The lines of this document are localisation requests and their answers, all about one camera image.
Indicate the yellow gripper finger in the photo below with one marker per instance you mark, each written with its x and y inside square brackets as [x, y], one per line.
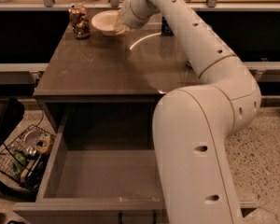
[118, 25]

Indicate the white paper bowl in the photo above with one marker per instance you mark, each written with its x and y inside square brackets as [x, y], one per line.
[103, 22]

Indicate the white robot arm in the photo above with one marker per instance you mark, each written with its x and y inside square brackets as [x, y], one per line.
[190, 124]

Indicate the orange soda can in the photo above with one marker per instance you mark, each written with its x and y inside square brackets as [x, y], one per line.
[79, 20]

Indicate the blue soda can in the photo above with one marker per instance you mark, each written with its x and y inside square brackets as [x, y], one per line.
[165, 28]

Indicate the grey cabinet with drawer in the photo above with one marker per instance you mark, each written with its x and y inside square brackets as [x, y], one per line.
[103, 168]

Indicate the green item in basket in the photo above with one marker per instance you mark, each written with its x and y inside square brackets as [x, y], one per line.
[19, 163]

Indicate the black wire basket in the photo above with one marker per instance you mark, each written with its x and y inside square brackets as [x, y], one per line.
[37, 158]

